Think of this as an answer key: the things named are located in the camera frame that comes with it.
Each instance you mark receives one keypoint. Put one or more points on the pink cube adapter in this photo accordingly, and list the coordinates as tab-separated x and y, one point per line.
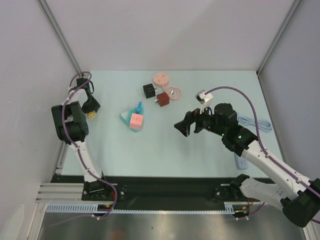
136	121

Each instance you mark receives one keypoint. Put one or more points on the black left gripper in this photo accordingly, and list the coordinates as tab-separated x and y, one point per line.
94	106

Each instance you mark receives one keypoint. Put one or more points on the light blue power strip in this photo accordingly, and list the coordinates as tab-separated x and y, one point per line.
241	163

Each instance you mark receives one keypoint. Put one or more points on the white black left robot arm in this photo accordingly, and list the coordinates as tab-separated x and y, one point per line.
70	121

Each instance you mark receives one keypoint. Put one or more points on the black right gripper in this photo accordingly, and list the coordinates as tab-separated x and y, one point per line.
197	122

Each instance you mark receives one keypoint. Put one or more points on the dark red cube adapter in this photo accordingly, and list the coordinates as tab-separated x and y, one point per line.
162	99

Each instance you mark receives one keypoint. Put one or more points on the yellow plug adapter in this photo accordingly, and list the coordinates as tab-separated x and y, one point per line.
91	114

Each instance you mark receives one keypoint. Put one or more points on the slotted cable duct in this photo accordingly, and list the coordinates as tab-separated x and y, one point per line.
95	208

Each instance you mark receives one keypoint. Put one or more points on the teal triangular power strip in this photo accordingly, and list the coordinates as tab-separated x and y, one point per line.
126	116

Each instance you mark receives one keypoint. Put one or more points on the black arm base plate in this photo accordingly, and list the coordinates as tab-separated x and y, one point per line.
160	193

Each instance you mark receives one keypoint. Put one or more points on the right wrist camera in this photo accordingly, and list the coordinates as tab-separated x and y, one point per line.
204	99

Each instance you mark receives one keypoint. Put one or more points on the pink round power strip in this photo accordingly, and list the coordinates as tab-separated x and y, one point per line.
161	79

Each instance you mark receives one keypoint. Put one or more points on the blue plug adapter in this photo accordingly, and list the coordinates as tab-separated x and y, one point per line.
139	108

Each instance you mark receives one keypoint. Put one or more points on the black cube adapter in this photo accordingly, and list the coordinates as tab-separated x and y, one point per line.
149	90

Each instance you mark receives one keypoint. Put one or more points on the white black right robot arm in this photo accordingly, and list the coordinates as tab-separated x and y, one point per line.
297	196

